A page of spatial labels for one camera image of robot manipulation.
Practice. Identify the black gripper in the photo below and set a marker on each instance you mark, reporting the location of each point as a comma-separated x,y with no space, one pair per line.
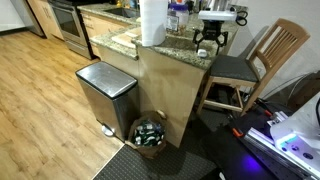
212,29

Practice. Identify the white earbuds case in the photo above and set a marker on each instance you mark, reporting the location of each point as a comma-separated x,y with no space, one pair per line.
202,52

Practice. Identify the white pill bottle orange label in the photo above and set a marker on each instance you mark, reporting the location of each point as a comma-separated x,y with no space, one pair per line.
180,1

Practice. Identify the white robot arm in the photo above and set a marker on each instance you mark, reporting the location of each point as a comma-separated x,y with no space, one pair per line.
300,133

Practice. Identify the clear jar purple lid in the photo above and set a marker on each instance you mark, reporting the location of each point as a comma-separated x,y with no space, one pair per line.
179,18

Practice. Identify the wooden chair grey cushion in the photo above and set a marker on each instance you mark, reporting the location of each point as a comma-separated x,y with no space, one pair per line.
233,68

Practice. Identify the white paper towel roll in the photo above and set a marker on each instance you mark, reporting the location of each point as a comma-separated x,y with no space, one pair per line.
153,23

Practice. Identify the granite kitchen counter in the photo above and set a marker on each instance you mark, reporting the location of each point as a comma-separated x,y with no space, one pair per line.
166,93

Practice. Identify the bamboo cutting board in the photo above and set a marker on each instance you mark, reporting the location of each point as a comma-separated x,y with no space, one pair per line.
126,38

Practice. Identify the steel kitchen sink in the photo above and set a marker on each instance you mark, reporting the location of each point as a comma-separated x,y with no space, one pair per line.
123,12

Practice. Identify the orange clamp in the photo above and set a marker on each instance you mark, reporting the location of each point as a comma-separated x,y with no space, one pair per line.
237,132
268,113

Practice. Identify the brown paper bag with cans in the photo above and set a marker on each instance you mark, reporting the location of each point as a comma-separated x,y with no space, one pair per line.
148,133

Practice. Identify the steel pedal trash can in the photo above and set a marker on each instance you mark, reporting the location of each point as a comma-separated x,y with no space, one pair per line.
106,90

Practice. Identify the aluminium robot mounting platform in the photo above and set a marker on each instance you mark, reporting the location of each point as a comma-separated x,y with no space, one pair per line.
263,143

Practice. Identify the dark dotted floor mat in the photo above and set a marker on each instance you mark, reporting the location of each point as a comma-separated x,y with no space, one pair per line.
160,163

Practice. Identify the steel oven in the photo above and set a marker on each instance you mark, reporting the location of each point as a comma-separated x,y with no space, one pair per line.
68,23

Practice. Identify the beige base cabinets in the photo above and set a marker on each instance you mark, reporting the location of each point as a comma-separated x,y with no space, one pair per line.
45,16

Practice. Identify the steel refrigerator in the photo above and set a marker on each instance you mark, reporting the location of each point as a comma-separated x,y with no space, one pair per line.
30,16

